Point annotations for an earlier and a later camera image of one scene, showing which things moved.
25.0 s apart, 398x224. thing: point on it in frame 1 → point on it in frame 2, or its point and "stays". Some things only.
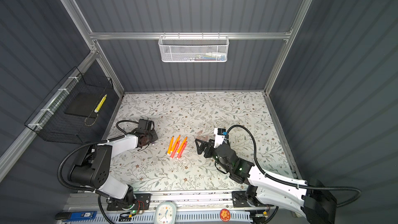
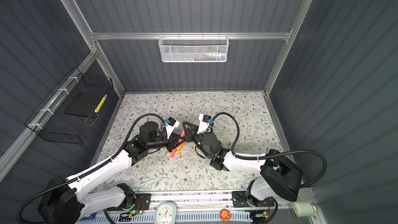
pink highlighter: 175,150 stays
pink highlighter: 182,149 → 182,135
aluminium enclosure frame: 94,39 stays
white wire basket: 193,48 stays
